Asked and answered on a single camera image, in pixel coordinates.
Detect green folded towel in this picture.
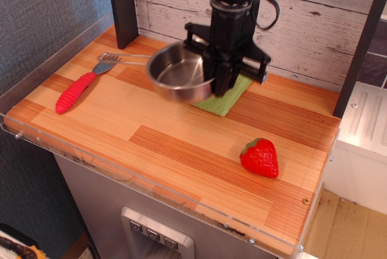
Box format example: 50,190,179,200
192,75,253,117

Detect fridge dispenser button panel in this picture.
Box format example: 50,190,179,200
121,206,195,258

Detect steel pot with wire handle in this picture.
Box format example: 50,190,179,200
117,41,214,104

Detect red toy strawberry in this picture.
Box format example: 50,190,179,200
239,138,279,178

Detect silver toy fridge cabinet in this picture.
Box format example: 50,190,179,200
55,155,274,258

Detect dark frame post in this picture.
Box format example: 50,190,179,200
333,0,386,118
111,0,138,49

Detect clear acrylic table guard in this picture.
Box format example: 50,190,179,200
5,19,343,258

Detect black orange object bottom left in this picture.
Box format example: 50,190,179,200
1,223,47,258

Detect white toy sink unit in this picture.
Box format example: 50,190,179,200
323,82,386,214

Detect fork with red handle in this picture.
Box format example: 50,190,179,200
56,53,120,114

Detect dark right frame post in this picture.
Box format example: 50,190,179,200
333,0,386,118

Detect dark left frame post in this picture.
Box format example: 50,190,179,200
111,0,138,49

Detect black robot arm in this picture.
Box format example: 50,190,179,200
184,0,280,97

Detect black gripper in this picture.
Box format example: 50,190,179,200
184,1,271,96

